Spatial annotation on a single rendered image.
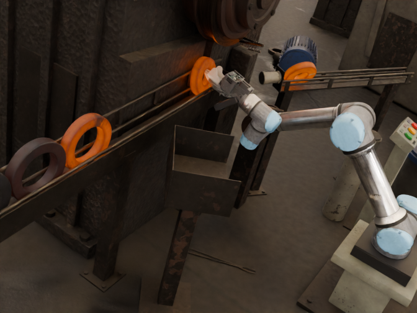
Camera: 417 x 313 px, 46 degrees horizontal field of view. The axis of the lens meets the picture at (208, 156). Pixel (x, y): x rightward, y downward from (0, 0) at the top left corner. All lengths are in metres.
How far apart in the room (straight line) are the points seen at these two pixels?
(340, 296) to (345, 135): 0.78
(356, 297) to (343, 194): 0.66
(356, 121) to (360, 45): 3.00
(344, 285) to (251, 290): 0.38
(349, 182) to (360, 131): 0.93
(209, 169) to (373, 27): 3.13
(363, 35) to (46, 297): 3.55
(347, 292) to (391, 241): 0.41
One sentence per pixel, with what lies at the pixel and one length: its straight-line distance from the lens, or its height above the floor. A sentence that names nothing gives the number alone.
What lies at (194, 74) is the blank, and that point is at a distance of 1.90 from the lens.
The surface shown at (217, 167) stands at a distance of 1.68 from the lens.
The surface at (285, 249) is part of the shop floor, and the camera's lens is 2.41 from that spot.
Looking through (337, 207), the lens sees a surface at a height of 0.09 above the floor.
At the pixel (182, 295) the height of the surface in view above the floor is 0.01.
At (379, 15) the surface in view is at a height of 0.64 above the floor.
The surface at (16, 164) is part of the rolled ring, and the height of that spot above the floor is 0.73.
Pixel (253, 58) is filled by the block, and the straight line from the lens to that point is 2.19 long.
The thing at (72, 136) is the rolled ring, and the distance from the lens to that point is 1.43.
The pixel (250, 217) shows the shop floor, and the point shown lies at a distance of 2.51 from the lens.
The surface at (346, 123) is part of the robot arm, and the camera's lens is 1.69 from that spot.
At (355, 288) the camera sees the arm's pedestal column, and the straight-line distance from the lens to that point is 2.15.
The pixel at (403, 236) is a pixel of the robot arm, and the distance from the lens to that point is 1.82.
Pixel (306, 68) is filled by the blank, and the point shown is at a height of 0.75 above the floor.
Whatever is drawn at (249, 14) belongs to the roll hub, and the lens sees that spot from 1.79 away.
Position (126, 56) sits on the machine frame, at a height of 0.87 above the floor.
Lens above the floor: 1.51
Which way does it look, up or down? 32 degrees down
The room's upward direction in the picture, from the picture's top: 15 degrees clockwise
